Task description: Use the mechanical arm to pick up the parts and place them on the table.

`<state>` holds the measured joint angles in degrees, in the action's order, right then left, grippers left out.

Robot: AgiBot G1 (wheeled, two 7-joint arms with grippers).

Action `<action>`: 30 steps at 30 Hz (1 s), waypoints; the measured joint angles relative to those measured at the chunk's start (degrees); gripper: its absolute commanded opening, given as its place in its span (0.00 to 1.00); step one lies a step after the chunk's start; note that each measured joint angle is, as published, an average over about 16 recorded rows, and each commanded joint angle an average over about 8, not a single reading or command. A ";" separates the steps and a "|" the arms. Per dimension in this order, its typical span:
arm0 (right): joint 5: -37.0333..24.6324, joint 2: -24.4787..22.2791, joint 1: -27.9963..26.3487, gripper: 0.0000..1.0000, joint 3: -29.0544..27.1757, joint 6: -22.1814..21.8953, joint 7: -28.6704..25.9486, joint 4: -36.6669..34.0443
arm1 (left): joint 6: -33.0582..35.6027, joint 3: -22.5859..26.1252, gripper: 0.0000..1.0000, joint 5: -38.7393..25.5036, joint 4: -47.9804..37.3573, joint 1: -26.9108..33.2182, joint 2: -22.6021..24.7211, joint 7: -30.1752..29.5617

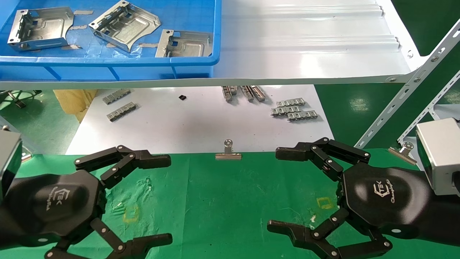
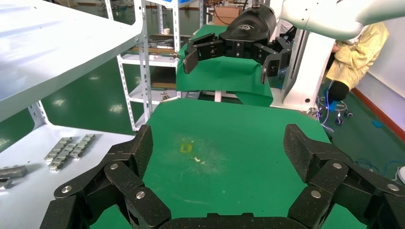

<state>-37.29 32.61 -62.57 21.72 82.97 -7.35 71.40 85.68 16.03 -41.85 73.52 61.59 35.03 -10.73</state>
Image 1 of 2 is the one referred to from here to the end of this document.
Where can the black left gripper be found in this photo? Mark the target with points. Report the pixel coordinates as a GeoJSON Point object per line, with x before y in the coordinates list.
{"type": "Point", "coordinates": [54, 205]}

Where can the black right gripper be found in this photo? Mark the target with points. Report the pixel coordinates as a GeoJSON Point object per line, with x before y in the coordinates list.
{"type": "Point", "coordinates": [384, 198]}

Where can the silver sheet metal bracket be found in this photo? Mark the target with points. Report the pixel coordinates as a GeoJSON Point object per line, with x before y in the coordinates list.
{"type": "Point", "coordinates": [129, 27]}
{"type": "Point", "coordinates": [190, 46]}
{"type": "Point", "coordinates": [46, 27]}

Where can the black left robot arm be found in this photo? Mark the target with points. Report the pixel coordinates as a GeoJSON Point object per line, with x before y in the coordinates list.
{"type": "Point", "coordinates": [3, 225]}

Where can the grey metal link strip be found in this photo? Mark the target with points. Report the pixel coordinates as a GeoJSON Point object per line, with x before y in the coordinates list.
{"type": "Point", "coordinates": [121, 112]}
{"type": "Point", "coordinates": [302, 115]}
{"type": "Point", "coordinates": [116, 96]}
{"type": "Point", "coordinates": [285, 110]}
{"type": "Point", "coordinates": [247, 93]}
{"type": "Point", "coordinates": [258, 93]}
{"type": "Point", "coordinates": [291, 102]}
{"type": "Point", "coordinates": [227, 93]}

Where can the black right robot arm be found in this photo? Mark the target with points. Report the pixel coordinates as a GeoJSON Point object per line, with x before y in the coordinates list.
{"type": "Point", "coordinates": [449, 216]}

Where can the green table cloth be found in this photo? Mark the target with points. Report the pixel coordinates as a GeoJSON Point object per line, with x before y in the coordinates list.
{"type": "Point", "coordinates": [222, 201]}

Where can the white flat board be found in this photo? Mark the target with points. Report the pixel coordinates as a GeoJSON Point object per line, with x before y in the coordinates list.
{"type": "Point", "coordinates": [179, 126]}

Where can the blue plastic bin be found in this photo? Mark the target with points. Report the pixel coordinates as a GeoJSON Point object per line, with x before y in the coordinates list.
{"type": "Point", "coordinates": [107, 68]}

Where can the white metal shelf board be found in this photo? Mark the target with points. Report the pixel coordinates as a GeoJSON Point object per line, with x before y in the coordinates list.
{"type": "Point", "coordinates": [305, 54]}

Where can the black round swivel stool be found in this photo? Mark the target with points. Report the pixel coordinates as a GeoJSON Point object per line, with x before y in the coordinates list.
{"type": "Point", "coordinates": [16, 100]}

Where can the grey tape strip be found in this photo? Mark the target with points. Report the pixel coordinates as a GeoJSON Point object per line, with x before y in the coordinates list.
{"type": "Point", "coordinates": [70, 46]}
{"type": "Point", "coordinates": [83, 12]}
{"type": "Point", "coordinates": [78, 27]}
{"type": "Point", "coordinates": [145, 45]}

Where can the white perforated shelf post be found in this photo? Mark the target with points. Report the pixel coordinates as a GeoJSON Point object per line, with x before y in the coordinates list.
{"type": "Point", "coordinates": [395, 103]}
{"type": "Point", "coordinates": [427, 108]}

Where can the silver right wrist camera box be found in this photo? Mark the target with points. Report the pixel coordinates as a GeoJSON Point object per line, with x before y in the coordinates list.
{"type": "Point", "coordinates": [438, 151]}

